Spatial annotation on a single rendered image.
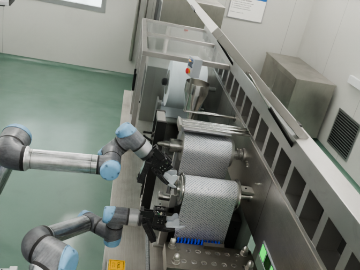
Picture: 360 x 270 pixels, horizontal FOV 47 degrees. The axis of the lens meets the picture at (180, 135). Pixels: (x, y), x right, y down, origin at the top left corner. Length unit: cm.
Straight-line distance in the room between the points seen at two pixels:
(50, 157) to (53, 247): 32
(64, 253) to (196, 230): 65
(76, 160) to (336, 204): 91
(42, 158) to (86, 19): 572
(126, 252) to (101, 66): 562
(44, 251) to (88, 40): 596
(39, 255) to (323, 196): 96
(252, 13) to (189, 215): 579
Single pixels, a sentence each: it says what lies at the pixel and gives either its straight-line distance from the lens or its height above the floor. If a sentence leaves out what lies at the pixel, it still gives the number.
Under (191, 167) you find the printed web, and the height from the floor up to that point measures 127.
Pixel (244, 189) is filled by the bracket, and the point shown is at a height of 129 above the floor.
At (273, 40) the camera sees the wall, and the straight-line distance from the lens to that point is 755.
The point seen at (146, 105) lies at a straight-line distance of 269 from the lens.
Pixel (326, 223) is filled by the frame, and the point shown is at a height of 155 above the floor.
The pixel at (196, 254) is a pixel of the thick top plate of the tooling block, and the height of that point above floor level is 103.
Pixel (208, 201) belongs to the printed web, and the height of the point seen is 124.
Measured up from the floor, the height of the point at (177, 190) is 126.
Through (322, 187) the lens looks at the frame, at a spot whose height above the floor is 162.
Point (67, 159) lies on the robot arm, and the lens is 159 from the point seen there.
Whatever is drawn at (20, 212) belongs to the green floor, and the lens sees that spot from 369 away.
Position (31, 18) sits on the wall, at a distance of 737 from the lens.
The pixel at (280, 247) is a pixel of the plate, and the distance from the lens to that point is 159.
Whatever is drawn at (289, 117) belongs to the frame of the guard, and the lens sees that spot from 154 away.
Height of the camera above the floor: 220
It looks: 24 degrees down
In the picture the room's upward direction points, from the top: 12 degrees clockwise
